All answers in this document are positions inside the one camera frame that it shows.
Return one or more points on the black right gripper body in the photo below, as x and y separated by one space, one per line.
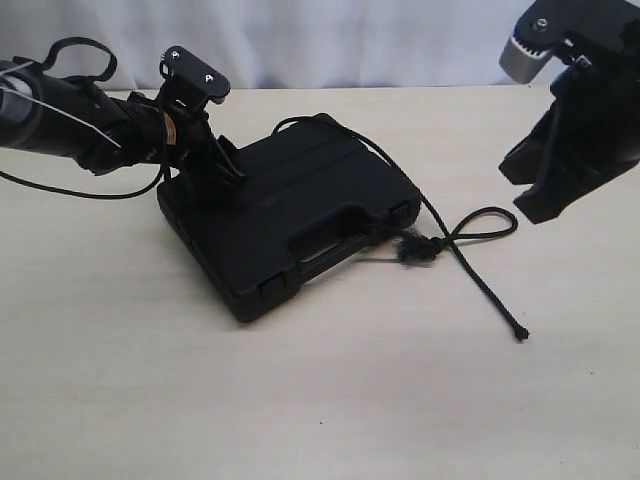
589 135

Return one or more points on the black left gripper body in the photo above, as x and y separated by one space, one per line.
176 124

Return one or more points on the black plastic case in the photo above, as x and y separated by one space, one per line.
311 197

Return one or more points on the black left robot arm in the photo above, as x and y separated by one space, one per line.
102 159

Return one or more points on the white curtain backdrop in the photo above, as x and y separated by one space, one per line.
274 44

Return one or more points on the white zip tie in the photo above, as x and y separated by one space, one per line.
49 115

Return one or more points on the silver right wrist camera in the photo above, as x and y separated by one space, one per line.
522 60

